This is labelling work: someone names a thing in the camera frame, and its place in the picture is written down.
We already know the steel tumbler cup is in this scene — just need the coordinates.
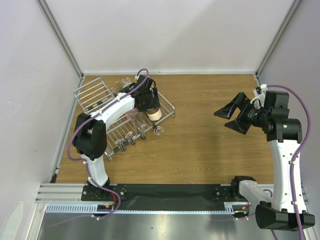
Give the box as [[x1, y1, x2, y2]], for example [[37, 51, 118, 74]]
[[146, 108, 162, 122]]

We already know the clear faceted glass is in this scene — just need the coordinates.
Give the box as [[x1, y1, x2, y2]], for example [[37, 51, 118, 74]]
[[127, 108, 145, 123]]

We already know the teal ceramic mug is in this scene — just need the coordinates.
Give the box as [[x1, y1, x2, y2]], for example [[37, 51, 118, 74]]
[[121, 83, 135, 93]]

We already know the orange mug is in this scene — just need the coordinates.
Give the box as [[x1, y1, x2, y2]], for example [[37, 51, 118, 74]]
[[123, 113, 132, 120]]

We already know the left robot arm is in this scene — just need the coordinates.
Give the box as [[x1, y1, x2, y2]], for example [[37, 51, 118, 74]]
[[68, 75, 162, 201]]

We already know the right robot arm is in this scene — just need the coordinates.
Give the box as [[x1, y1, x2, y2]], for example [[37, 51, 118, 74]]
[[214, 90, 316, 231]]

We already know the silver wire dish rack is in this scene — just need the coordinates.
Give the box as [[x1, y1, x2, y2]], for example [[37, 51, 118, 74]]
[[74, 77, 176, 160]]

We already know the white cable duct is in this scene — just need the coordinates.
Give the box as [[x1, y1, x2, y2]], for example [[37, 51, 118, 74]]
[[45, 202, 250, 215]]

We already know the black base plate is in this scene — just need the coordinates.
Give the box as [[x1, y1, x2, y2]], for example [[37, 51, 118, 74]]
[[81, 183, 241, 212]]

